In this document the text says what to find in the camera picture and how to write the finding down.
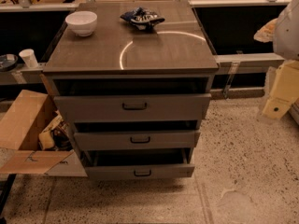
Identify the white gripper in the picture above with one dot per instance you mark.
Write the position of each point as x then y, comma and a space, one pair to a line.
288, 34

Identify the grey top drawer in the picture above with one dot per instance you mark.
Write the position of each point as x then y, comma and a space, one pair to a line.
163, 107

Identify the grey drawer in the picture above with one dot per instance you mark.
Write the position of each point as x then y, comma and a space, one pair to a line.
163, 107
136, 140
139, 164

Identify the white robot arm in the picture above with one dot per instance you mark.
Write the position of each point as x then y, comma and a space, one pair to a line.
283, 32

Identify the grey middle drawer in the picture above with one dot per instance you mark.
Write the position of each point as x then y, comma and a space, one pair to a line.
136, 140

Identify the grey drawer cabinet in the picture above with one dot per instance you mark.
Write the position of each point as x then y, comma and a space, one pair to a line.
118, 59

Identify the grey bottom drawer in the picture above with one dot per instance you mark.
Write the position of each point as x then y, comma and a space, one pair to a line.
139, 164

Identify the blue chip bag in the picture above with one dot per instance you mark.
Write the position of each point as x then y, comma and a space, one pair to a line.
142, 18

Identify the white ceramic bowl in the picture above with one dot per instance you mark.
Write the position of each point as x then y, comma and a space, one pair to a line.
82, 23

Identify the crumpled items in box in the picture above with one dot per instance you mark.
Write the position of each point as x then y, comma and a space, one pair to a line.
54, 137

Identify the brown cardboard box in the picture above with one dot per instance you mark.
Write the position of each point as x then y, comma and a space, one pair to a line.
21, 130

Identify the white paper cup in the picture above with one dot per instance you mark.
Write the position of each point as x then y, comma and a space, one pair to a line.
28, 56

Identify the dark round lid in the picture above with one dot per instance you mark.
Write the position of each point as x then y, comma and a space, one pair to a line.
8, 62

